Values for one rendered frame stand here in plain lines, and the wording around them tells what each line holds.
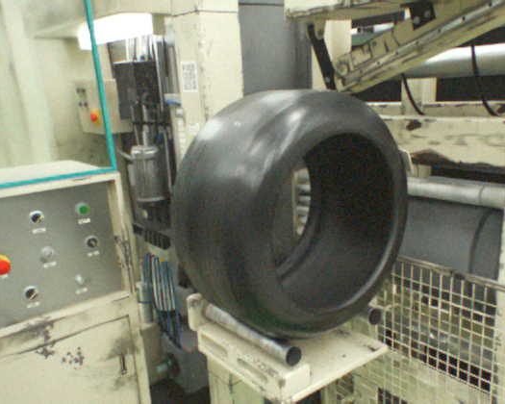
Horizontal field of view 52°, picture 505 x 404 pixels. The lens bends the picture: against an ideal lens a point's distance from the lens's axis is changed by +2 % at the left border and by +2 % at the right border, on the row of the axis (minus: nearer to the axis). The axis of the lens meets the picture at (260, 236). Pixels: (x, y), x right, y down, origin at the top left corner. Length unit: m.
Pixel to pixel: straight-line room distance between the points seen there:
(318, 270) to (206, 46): 0.67
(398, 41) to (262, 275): 0.70
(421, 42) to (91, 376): 1.26
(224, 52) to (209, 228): 0.53
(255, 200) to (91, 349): 0.80
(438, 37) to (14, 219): 1.13
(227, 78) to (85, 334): 0.81
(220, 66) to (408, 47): 0.46
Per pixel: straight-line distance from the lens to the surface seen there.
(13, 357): 1.54
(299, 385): 1.23
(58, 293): 1.56
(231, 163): 1.01
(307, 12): 1.43
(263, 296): 1.05
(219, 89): 1.37
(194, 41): 1.37
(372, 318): 1.35
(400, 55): 1.40
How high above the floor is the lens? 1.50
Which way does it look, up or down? 17 degrees down
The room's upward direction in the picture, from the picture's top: 3 degrees counter-clockwise
